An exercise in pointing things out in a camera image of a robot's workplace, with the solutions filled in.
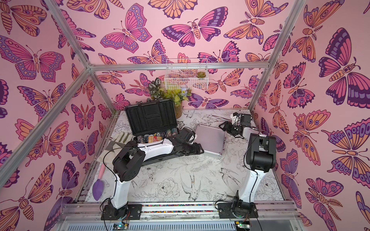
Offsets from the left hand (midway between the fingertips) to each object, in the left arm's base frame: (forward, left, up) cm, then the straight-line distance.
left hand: (203, 152), depth 90 cm
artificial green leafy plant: (+38, +30, +15) cm, 51 cm away
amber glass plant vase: (+36, +17, +1) cm, 40 cm away
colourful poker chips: (+10, +39, -1) cm, 40 cm away
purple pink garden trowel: (-20, +60, -5) cm, 64 cm away
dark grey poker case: (+22, +35, +8) cm, 42 cm away
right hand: (+19, -16, +2) cm, 25 cm away
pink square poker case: (+15, -8, -8) cm, 19 cm away
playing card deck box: (+9, +33, +1) cm, 34 cm away
